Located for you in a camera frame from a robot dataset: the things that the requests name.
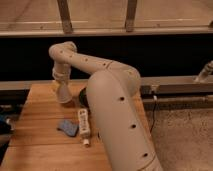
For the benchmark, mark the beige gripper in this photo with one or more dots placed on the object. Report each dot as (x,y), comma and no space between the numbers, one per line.
(61,76)

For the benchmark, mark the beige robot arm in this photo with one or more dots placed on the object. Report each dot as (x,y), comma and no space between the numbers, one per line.
(109,93)

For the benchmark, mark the green bowl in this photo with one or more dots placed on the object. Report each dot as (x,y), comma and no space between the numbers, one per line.
(83,98)

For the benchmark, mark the white tube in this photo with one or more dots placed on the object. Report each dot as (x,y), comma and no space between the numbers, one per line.
(84,127)

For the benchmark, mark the blue sponge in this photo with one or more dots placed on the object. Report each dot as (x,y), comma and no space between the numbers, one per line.
(69,128)

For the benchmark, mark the left metal post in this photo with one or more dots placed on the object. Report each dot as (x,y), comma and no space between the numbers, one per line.
(65,16)

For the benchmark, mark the metal post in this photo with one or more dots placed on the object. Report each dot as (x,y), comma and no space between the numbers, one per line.
(65,16)
(130,15)

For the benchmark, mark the right metal post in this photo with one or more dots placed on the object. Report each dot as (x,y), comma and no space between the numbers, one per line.
(130,15)

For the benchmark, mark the metal rail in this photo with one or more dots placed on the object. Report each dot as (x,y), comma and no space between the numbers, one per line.
(164,84)

